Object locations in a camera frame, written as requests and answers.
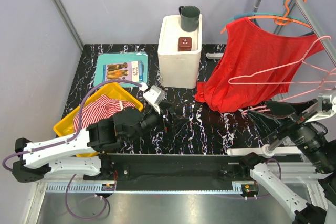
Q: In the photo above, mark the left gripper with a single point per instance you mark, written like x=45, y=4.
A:
x=164, y=124

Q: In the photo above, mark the teal tray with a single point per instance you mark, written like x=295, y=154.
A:
x=105, y=59

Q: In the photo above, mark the red white striped tank top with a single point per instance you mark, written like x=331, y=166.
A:
x=102, y=108

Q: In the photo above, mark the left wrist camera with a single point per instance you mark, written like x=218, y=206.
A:
x=154, y=96

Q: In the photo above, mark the white rack foot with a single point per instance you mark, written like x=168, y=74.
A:
x=252, y=151

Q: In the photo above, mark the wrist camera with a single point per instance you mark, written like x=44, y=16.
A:
x=154, y=96
x=323, y=107

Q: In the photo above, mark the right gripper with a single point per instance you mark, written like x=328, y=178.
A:
x=264, y=125

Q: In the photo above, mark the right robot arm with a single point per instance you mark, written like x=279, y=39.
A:
x=298, y=209

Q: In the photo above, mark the dog picture book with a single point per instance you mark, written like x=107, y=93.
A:
x=132, y=71

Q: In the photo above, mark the pink wire hanger front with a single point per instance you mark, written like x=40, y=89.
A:
x=307, y=84

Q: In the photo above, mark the yellow plastic basket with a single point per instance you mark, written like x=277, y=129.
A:
x=112, y=90

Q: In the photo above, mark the pink wire hanger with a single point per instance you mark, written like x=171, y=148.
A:
x=287, y=71
x=307, y=84

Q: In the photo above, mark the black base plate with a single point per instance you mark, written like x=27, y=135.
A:
x=174, y=173

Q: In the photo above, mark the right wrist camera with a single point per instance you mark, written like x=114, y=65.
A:
x=323, y=107

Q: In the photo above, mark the white foam box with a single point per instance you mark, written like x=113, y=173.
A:
x=178, y=69

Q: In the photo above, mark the orange plastic hanger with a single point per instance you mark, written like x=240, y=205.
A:
x=286, y=19

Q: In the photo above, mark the dark green mug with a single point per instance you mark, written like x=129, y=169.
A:
x=189, y=18

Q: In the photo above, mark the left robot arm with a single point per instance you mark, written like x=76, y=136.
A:
x=57, y=157

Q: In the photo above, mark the metal clothes rack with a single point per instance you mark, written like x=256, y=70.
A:
x=316, y=28

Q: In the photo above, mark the brown square box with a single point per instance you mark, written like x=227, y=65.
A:
x=184, y=44

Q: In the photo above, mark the teal plastic hanger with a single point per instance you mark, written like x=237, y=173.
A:
x=265, y=14

